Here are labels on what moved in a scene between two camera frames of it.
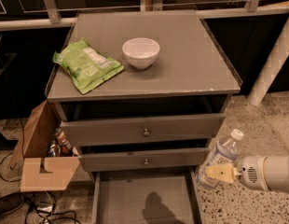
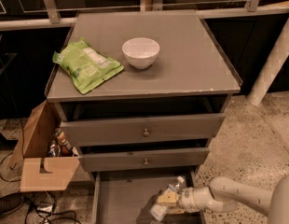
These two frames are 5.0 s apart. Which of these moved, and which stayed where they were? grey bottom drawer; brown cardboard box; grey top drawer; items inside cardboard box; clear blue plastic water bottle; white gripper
Moved: clear blue plastic water bottle; white gripper
Stayed: grey top drawer; grey bottom drawer; items inside cardboard box; brown cardboard box
